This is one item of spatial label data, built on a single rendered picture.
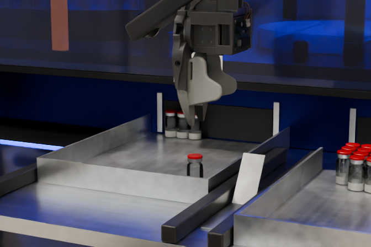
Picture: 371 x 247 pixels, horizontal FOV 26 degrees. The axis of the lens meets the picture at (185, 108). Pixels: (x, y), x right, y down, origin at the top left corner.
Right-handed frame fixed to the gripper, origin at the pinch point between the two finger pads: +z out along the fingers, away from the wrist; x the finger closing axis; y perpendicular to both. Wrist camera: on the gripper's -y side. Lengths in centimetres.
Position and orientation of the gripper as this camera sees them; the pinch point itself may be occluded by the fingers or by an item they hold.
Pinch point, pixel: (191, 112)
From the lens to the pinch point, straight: 107.3
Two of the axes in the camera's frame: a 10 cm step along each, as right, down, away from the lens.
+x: 4.2, -1.9, 8.9
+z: 0.1, 9.8, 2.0
